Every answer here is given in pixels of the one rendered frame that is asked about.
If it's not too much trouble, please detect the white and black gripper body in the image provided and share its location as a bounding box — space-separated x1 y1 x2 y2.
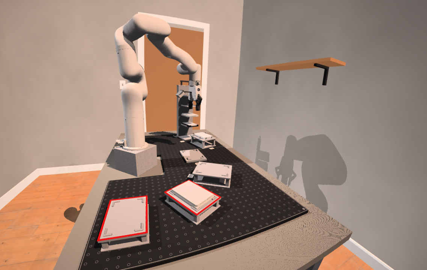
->
188 85 202 101

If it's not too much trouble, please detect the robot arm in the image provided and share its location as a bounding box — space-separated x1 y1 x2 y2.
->
114 13 201 151

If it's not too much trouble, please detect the beige rectangular nest with red border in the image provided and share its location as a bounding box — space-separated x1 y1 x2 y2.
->
97 195 149 252

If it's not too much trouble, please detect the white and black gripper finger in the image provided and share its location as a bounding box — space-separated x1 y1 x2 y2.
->
195 94 202 111
187 96 193 109

